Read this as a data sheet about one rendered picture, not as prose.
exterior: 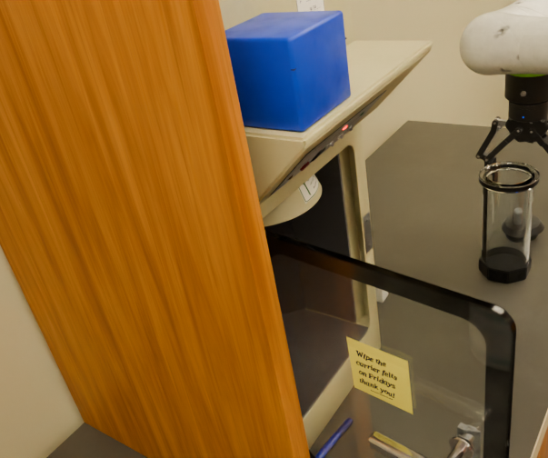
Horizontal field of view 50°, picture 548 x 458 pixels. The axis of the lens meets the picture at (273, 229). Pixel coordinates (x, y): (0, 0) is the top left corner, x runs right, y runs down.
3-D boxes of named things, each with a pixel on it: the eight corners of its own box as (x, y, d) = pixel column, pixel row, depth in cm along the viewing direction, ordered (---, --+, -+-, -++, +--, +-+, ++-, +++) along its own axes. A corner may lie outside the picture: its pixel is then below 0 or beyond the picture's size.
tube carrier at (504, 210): (470, 273, 124) (471, 182, 113) (486, 246, 131) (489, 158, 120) (524, 284, 118) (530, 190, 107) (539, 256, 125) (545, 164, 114)
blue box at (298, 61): (223, 125, 62) (204, 38, 58) (275, 92, 69) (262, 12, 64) (303, 134, 57) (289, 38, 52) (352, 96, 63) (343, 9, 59)
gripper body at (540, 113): (556, 92, 119) (552, 135, 124) (512, 90, 124) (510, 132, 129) (547, 105, 114) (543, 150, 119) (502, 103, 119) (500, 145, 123)
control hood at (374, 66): (228, 213, 67) (209, 130, 62) (361, 107, 88) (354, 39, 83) (315, 231, 60) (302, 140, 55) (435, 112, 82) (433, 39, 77)
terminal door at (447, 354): (300, 454, 88) (251, 224, 68) (502, 580, 69) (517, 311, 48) (296, 458, 87) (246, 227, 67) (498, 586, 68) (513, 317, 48)
